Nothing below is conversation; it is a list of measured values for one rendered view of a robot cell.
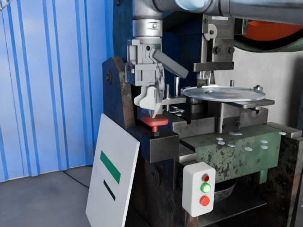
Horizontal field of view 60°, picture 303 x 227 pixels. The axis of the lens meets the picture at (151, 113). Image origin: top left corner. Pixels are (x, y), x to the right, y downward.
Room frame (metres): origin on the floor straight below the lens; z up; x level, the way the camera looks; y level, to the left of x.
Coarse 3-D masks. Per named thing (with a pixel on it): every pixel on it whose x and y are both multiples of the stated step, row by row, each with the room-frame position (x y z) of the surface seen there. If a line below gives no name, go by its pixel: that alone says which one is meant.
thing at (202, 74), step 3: (198, 72) 1.04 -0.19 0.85; (201, 72) 1.03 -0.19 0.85; (204, 72) 1.03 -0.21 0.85; (207, 72) 1.04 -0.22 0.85; (198, 75) 1.04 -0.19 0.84; (201, 75) 1.03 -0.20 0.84; (204, 75) 1.03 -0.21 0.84; (207, 75) 1.04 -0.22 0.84; (198, 78) 1.04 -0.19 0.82; (201, 78) 1.03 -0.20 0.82; (204, 78) 1.03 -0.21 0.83; (207, 78) 1.04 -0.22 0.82
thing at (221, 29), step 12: (216, 24) 0.98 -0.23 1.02; (228, 24) 1.00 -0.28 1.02; (192, 36) 1.00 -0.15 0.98; (204, 36) 0.95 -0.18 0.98; (216, 36) 0.98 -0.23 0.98; (228, 36) 1.00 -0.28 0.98; (192, 48) 1.00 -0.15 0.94; (204, 48) 0.96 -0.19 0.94; (216, 48) 0.93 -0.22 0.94; (228, 48) 0.96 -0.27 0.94; (192, 60) 1.00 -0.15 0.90; (204, 60) 0.96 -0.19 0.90; (216, 60) 0.94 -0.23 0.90; (228, 60) 0.97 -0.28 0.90
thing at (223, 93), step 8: (192, 88) 1.05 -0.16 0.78; (208, 88) 1.06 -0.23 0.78; (216, 88) 1.06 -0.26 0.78; (224, 88) 1.06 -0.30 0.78; (232, 88) 1.06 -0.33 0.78; (240, 88) 1.05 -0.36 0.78; (248, 88) 1.02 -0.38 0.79; (192, 96) 0.87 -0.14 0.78; (200, 96) 0.88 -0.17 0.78; (208, 96) 0.88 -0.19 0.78; (216, 96) 0.88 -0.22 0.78; (224, 96) 0.88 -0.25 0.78; (232, 96) 0.88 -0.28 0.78; (240, 96) 0.88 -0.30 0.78; (248, 96) 0.88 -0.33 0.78; (256, 96) 0.88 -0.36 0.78; (264, 96) 0.86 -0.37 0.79
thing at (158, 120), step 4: (144, 116) 0.72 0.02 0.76; (148, 116) 0.72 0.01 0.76; (156, 116) 0.72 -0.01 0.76; (160, 116) 0.72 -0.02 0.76; (144, 120) 0.70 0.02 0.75; (148, 120) 0.68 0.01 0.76; (152, 120) 0.68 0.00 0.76; (156, 120) 0.68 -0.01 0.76; (160, 120) 0.68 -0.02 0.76; (164, 120) 0.68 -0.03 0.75; (148, 124) 0.68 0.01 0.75; (152, 124) 0.67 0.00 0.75; (156, 124) 0.67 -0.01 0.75; (160, 124) 0.68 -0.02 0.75; (164, 124) 0.68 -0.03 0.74; (152, 128) 0.70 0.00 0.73; (156, 128) 0.70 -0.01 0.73
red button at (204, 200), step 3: (204, 195) 0.64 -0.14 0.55; (201, 198) 0.63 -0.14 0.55; (204, 198) 0.63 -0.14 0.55; (207, 198) 0.63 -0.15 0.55; (201, 201) 0.63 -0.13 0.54; (204, 201) 0.63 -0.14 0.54; (207, 201) 0.63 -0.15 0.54; (201, 204) 0.63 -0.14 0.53; (204, 204) 0.63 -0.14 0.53; (207, 204) 0.63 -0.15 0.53
